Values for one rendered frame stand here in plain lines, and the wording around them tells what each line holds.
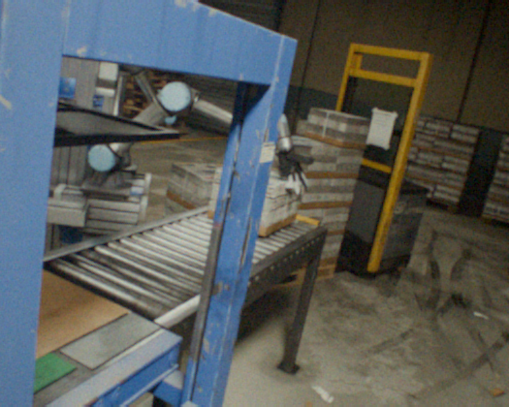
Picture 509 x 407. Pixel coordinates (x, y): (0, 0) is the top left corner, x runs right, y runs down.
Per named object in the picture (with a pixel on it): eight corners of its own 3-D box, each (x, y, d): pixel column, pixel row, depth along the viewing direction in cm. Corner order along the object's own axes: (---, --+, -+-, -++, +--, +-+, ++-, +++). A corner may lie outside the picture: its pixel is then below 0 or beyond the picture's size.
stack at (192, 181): (151, 282, 332) (170, 161, 312) (275, 263, 411) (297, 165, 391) (183, 309, 305) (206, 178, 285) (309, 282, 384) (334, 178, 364)
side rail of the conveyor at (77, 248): (228, 218, 272) (232, 197, 269) (237, 221, 270) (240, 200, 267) (18, 294, 153) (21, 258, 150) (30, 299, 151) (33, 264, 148)
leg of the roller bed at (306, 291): (285, 362, 269) (313, 247, 252) (295, 367, 267) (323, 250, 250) (281, 367, 264) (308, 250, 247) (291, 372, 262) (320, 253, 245)
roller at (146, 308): (56, 268, 159) (58, 255, 157) (175, 325, 140) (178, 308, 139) (44, 273, 154) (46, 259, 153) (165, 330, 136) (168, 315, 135)
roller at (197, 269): (124, 246, 187) (125, 234, 186) (231, 290, 169) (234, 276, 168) (114, 249, 183) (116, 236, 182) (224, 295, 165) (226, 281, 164)
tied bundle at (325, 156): (270, 164, 371) (275, 134, 365) (297, 165, 390) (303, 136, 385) (305, 178, 344) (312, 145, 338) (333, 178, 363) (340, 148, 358)
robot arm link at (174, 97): (108, 172, 231) (197, 97, 223) (98, 179, 216) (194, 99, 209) (89, 152, 228) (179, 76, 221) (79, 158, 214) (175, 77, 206)
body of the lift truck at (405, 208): (315, 248, 468) (334, 165, 448) (351, 242, 505) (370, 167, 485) (375, 278, 419) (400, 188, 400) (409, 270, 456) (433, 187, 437)
